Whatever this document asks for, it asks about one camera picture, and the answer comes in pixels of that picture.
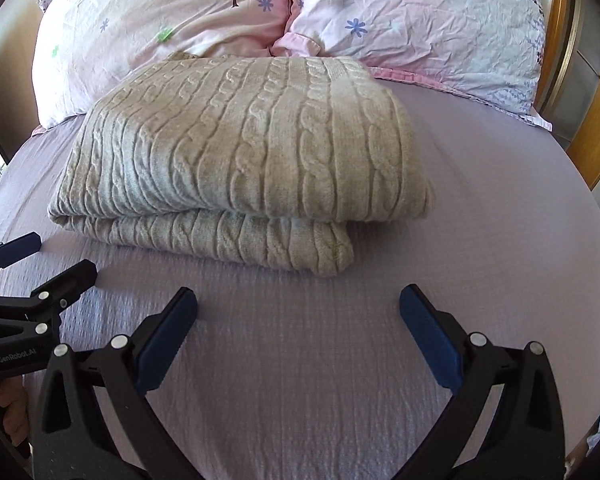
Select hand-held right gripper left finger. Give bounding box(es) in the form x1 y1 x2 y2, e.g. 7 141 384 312
32 286 206 480

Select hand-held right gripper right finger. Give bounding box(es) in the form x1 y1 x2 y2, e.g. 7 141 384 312
399 284 567 480

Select lilac bed sheet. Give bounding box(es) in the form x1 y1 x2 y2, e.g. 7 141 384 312
0 76 600 480

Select pink flower-print pillow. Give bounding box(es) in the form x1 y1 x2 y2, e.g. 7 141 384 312
271 0 553 132

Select pink tree-print pillow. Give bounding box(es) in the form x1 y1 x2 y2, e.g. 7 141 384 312
31 0 293 136

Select beige cable-knit sweater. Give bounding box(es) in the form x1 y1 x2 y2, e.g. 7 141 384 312
47 51 437 278

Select person's left hand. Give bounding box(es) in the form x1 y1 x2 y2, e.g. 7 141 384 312
0 376 32 457

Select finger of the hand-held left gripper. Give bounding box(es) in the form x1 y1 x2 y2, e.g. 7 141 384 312
0 259 99 332
0 232 43 286

